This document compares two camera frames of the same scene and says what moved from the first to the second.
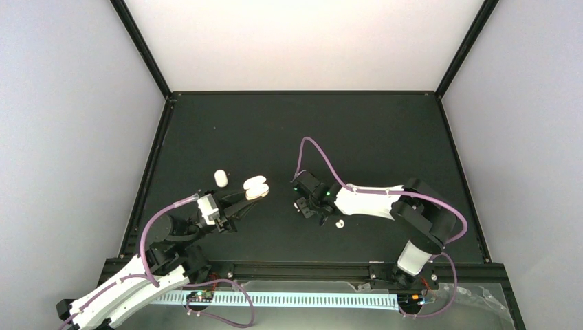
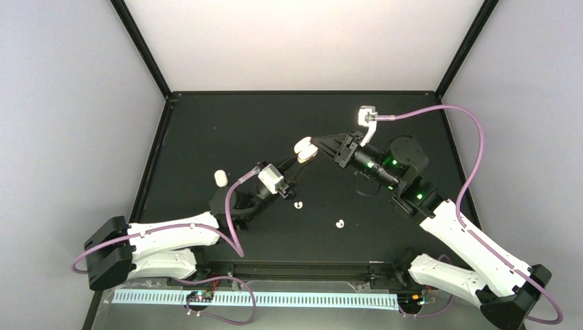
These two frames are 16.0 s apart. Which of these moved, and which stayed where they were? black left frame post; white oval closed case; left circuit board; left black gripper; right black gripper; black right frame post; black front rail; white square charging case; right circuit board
Moved: right black gripper; white square charging case; left black gripper
Stayed: white oval closed case; right circuit board; black left frame post; left circuit board; black right frame post; black front rail
